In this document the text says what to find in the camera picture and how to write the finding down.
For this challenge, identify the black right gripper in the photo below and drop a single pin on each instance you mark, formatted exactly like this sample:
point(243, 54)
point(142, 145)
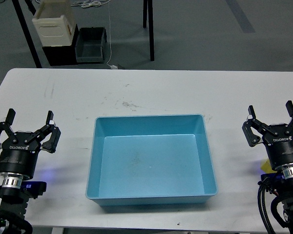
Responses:
point(278, 138)

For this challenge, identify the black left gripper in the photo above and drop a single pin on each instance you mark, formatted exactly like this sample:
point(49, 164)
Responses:
point(20, 158)

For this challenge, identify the yellow block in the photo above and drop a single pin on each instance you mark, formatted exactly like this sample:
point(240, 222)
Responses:
point(266, 166)

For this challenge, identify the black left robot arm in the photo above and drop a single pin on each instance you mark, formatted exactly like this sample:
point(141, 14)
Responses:
point(15, 192)

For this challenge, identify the light blue plastic box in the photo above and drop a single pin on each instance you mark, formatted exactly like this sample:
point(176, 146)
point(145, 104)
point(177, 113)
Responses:
point(142, 160)

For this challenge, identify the black crate under cream crate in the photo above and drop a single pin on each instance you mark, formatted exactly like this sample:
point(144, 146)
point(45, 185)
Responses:
point(62, 55)

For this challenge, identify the dark grey open bin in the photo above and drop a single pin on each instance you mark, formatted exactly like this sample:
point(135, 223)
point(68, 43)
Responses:
point(90, 45)

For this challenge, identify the cream plastic crate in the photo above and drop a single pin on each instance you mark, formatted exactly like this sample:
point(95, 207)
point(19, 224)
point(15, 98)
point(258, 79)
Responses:
point(55, 23)

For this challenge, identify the black table leg left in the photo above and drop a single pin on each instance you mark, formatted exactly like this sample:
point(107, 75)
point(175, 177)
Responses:
point(23, 23)

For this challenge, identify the black table legs centre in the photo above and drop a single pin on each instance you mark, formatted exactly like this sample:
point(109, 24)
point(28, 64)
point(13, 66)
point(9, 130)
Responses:
point(148, 21)

